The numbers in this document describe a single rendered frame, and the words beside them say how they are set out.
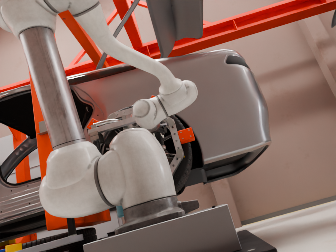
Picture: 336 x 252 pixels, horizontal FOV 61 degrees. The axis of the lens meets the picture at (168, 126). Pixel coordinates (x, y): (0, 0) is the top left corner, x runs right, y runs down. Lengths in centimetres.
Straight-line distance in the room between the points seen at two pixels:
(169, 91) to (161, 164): 44
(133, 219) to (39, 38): 60
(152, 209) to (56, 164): 30
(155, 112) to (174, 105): 9
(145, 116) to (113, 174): 40
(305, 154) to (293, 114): 81
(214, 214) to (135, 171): 24
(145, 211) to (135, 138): 20
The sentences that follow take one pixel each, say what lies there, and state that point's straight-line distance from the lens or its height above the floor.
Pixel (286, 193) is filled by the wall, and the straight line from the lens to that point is 581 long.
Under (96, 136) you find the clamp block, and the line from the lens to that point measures 158.
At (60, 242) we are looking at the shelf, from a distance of 155.
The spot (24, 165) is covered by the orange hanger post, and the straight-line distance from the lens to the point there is 530.
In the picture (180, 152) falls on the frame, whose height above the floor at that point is 75.
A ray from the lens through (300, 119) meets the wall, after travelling 616.
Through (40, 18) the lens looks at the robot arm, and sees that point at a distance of 99.
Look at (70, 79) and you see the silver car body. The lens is 275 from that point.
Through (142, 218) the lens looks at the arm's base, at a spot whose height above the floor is 41.
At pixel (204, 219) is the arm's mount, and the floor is 37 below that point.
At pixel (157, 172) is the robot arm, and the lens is 76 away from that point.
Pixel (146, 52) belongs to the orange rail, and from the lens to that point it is 502.
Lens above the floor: 39
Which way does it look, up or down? 18 degrees up
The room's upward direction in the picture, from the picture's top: 16 degrees counter-clockwise
